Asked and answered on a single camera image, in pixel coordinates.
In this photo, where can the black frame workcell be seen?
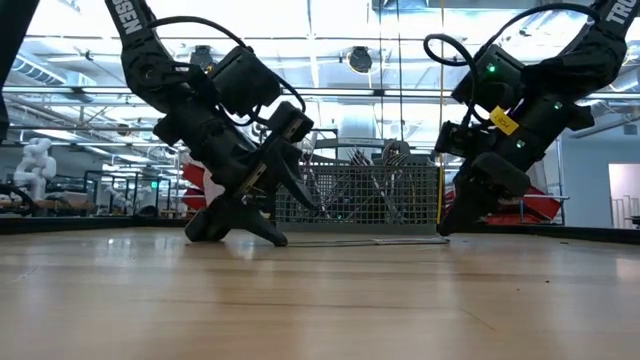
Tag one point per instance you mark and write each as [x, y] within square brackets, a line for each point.
[125, 172]

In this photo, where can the silver fork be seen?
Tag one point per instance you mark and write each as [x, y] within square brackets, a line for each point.
[360, 156]

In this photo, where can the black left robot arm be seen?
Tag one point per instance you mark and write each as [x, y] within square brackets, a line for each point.
[150, 65]

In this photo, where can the grey mesh cutlery basket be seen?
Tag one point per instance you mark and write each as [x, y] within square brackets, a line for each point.
[390, 200]

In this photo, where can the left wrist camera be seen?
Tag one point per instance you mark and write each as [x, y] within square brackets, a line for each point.
[290, 121]

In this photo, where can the pale leaning board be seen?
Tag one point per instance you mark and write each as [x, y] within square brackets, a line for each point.
[214, 189]

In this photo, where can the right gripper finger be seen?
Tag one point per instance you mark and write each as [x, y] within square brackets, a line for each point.
[462, 172]
[492, 180]

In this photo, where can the red bin stack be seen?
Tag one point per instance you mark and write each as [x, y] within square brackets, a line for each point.
[192, 182]

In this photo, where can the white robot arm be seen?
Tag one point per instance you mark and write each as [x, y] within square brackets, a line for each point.
[35, 167]

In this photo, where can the silver table knife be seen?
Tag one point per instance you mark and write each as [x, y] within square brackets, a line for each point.
[311, 145]
[390, 242]

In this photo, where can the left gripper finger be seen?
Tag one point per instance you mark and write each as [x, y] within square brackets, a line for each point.
[292, 170]
[235, 217]

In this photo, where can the metal shelf rack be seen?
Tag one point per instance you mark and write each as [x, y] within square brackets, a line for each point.
[559, 175]

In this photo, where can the red plastic bin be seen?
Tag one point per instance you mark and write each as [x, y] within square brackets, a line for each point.
[542, 206]

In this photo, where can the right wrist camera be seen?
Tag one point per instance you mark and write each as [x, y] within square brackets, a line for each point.
[462, 140]

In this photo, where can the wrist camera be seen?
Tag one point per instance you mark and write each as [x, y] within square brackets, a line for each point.
[290, 121]
[462, 140]

